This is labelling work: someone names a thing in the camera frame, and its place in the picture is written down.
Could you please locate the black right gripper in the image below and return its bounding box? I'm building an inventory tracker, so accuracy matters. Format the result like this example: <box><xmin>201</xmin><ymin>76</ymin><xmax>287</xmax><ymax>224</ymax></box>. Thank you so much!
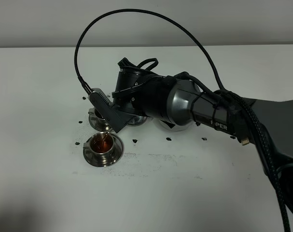
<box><xmin>112</xmin><ymin>70</ymin><xmax>161</xmax><ymax>118</ymax></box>

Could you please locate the stainless steel teapot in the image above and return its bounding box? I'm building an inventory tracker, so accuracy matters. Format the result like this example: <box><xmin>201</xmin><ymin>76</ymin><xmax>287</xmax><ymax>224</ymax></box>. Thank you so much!
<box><xmin>104</xmin><ymin>115</ymin><xmax>148</xmax><ymax>136</ymax></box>

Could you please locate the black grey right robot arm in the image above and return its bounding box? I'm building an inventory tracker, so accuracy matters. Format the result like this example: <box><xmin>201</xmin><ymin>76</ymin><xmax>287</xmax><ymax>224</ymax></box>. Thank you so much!
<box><xmin>110</xmin><ymin>58</ymin><xmax>293</xmax><ymax>178</ymax></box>

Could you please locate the steel teapot saucer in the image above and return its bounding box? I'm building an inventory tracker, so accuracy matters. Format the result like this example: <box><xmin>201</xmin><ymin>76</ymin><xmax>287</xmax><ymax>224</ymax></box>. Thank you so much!
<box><xmin>158</xmin><ymin>120</ymin><xmax>193</xmax><ymax>131</ymax></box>

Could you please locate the far steel saucer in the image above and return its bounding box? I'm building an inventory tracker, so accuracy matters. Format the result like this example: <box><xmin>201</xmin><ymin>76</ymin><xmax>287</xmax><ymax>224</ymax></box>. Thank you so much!
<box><xmin>88</xmin><ymin>118</ymin><xmax>110</xmax><ymax>131</ymax></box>

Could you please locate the far steel teacup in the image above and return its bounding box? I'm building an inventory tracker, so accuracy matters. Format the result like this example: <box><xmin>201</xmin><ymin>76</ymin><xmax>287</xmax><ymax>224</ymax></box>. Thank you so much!
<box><xmin>88</xmin><ymin>108</ymin><xmax>105</xmax><ymax>121</ymax></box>

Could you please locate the steel teacup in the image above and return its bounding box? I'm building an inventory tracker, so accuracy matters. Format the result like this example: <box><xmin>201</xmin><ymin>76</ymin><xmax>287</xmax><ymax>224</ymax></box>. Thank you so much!
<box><xmin>83</xmin><ymin>133</ymin><xmax>114</xmax><ymax>155</ymax></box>
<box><xmin>88</xmin><ymin>108</ymin><xmax>105</xmax><ymax>121</ymax></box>

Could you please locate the near steel teacup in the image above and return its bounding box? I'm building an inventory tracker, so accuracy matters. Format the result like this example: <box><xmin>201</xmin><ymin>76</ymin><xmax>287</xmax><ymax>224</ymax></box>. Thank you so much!
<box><xmin>83</xmin><ymin>133</ymin><xmax>114</xmax><ymax>155</ymax></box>

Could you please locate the near steel saucer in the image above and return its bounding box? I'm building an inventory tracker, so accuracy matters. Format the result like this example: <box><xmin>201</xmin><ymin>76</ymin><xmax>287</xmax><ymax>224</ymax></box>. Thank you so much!
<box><xmin>83</xmin><ymin>133</ymin><xmax>124</xmax><ymax>167</ymax></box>

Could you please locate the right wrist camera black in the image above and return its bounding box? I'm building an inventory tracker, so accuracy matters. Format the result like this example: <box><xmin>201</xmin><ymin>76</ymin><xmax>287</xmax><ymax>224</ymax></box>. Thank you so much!
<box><xmin>88</xmin><ymin>88</ymin><xmax>134</xmax><ymax>133</ymax></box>

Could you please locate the black braided cable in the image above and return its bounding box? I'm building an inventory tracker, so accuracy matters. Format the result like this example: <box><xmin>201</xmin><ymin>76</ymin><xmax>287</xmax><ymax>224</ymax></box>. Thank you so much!
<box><xmin>74</xmin><ymin>43</ymin><xmax>293</xmax><ymax>232</ymax></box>

